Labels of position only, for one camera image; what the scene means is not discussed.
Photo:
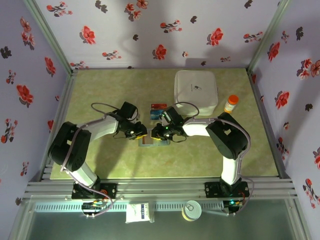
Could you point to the grey-green card holder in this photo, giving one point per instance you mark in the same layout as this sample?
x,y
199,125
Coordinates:
x,y
165,143

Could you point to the blue credit card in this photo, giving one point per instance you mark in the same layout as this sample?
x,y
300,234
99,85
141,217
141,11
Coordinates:
x,y
155,115

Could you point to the clear acrylic card stand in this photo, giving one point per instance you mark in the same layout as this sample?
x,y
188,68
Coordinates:
x,y
167,110

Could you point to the red credit card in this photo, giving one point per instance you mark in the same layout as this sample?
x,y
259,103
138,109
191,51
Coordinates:
x,y
158,106

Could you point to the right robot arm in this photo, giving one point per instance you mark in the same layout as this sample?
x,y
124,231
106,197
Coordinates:
x,y
225,140

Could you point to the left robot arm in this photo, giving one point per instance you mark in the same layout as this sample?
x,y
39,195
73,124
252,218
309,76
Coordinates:
x,y
67,150

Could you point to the orange pill bottle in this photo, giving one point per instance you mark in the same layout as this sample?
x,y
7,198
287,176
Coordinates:
x,y
231,103

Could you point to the white paper packet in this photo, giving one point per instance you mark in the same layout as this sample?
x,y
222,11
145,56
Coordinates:
x,y
136,213

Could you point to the tin can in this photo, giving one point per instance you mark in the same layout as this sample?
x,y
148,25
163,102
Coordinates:
x,y
191,211

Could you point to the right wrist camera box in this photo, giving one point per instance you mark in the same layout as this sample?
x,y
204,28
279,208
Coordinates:
x,y
163,120

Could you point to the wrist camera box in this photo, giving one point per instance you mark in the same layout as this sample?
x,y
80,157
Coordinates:
x,y
137,117
163,120

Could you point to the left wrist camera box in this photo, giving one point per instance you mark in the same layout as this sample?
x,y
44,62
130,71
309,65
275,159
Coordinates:
x,y
137,117

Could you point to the aluminium front rail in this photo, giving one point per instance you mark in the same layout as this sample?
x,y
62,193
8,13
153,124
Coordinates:
x,y
160,187

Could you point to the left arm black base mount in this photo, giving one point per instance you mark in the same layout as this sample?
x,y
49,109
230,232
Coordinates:
x,y
110,190

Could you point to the aluminium side rail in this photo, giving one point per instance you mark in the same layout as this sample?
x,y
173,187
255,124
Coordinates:
x,y
254,87
66,95

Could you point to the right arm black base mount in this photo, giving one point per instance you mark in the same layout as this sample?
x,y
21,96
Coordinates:
x,y
212,190

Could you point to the aluminium frame post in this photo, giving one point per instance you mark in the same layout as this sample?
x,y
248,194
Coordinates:
x,y
268,35
51,35

